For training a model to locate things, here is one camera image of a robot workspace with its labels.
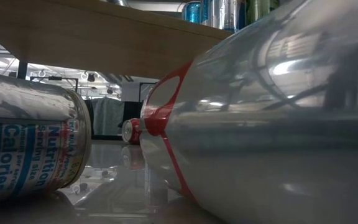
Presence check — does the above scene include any light blue Red Bull can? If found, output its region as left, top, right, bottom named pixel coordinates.
left=181, top=1, right=202, bottom=25

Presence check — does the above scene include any green Sanzo can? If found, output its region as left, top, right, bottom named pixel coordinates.
left=246, top=0, right=281, bottom=26

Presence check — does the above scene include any light wooden shelf board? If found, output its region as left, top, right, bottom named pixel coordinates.
left=0, top=0, right=234, bottom=80

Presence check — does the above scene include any dented red Coca-Cola can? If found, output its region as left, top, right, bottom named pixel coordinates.
left=121, top=118, right=142, bottom=146

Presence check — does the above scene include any grey fabric cover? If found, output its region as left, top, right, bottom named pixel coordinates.
left=91, top=96, right=126, bottom=136

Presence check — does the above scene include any silver Diet Coke can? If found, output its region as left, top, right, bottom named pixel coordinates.
left=139, top=0, right=358, bottom=224

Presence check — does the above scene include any blue silver Red Bull can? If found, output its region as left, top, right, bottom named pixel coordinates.
left=0, top=70, right=93, bottom=206

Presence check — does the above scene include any black shelf leg bracket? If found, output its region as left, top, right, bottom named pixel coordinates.
left=16, top=60, right=29, bottom=80

